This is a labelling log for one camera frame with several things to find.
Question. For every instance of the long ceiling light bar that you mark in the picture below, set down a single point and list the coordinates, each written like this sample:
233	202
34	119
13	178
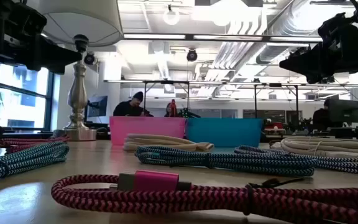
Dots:
197	37

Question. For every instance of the blue plastic bin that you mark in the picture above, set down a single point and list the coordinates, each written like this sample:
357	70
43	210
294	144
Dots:
225	132

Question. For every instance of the silver lamp with white shade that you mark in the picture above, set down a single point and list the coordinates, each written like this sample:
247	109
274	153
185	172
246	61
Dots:
78	96

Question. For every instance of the large window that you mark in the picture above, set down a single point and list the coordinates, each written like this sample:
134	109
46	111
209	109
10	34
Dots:
20	102

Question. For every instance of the black background robot arm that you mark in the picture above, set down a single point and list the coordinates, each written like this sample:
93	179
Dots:
187	113

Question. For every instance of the silver ventilation duct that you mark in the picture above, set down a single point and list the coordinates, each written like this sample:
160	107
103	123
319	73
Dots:
291	28

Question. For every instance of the black computer monitor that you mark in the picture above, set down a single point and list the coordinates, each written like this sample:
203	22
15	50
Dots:
98	106
343	110

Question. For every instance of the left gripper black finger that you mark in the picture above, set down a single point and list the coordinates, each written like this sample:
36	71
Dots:
54	68
61	56

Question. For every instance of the black round ceiling camera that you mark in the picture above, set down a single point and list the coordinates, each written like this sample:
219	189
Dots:
192	55
89	58

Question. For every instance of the pink plastic bin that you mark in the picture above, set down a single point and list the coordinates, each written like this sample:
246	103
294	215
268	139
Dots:
148	130

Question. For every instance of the small red object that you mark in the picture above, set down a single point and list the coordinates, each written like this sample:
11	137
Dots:
173	105

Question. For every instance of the maroon tool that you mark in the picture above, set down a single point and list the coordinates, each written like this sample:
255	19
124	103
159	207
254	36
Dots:
26	143

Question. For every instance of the black background rig frame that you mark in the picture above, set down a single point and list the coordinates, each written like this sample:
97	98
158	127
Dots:
275	84

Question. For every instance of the person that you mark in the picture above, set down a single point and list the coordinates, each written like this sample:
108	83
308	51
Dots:
320	119
167	110
129	109

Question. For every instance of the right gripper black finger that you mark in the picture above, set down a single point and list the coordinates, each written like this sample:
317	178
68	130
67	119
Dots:
306	63
320	78

